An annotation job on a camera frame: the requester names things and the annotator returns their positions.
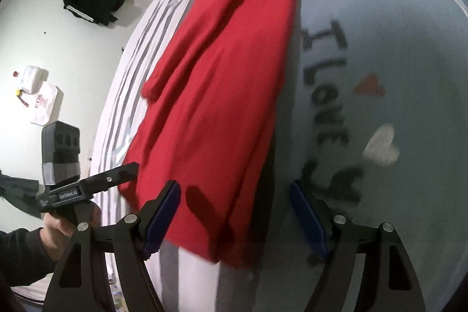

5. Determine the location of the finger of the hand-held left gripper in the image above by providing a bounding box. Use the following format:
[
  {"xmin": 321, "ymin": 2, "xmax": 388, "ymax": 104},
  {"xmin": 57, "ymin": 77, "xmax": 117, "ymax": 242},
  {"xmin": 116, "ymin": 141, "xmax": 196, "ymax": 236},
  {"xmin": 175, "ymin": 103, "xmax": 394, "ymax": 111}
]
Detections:
[{"xmin": 90, "ymin": 162, "xmax": 140, "ymax": 194}]

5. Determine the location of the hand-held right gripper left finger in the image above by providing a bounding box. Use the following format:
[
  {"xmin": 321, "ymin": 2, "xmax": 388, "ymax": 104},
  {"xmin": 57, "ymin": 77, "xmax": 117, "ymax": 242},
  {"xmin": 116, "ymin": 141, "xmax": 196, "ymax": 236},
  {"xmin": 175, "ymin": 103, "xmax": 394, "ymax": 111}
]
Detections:
[{"xmin": 43, "ymin": 180, "xmax": 181, "ymax": 312}]

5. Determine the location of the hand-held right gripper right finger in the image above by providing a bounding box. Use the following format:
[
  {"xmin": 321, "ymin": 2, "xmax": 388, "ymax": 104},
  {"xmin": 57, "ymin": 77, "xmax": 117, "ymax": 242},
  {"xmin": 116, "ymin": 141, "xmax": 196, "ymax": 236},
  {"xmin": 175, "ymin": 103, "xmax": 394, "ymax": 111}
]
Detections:
[{"xmin": 289, "ymin": 180, "xmax": 426, "ymax": 312}]

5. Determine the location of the red knit sweater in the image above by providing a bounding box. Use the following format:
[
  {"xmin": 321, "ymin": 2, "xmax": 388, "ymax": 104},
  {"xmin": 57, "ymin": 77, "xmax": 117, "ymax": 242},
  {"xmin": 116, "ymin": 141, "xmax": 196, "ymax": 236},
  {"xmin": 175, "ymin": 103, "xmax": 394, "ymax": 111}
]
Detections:
[{"xmin": 119, "ymin": 0, "xmax": 302, "ymax": 263}]

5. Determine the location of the person's left forearm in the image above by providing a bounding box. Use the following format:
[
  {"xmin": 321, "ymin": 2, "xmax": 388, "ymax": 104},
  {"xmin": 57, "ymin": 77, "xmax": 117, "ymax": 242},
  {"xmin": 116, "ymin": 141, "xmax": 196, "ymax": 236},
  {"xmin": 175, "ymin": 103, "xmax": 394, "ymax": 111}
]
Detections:
[{"xmin": 0, "ymin": 227, "xmax": 57, "ymax": 292}]

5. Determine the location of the person's left hand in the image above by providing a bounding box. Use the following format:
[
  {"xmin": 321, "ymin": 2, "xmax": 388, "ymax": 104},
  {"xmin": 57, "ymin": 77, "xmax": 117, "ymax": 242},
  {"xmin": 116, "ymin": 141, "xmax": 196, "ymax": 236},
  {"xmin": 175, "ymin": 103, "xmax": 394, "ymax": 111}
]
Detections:
[{"xmin": 43, "ymin": 204, "xmax": 101, "ymax": 258}]

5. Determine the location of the white tote bag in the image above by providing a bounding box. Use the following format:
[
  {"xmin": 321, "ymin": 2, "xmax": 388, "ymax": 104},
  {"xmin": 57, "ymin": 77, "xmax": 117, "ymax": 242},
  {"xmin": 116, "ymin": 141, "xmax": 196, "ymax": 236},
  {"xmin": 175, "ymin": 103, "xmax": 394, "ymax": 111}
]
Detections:
[{"xmin": 29, "ymin": 82, "xmax": 59, "ymax": 126}]

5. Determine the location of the clear plastic bag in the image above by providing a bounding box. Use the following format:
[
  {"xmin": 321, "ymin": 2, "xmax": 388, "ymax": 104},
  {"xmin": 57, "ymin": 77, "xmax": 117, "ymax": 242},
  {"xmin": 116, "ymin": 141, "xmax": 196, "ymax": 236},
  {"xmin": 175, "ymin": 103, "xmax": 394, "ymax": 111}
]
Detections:
[{"xmin": 20, "ymin": 65, "xmax": 48, "ymax": 93}]

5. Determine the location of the black jacket with white stripes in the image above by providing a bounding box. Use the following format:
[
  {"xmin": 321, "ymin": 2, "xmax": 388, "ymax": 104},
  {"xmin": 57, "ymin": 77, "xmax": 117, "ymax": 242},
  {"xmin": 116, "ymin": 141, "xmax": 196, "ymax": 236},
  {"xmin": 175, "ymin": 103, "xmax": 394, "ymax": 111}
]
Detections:
[{"xmin": 62, "ymin": 0, "xmax": 128, "ymax": 27}]

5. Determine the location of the striped star-print bed sheet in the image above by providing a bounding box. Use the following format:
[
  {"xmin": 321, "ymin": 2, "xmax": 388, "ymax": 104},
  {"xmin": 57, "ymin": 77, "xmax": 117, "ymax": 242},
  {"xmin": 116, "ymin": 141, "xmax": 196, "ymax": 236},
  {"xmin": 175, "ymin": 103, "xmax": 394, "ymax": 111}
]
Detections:
[{"xmin": 90, "ymin": 0, "xmax": 468, "ymax": 312}]

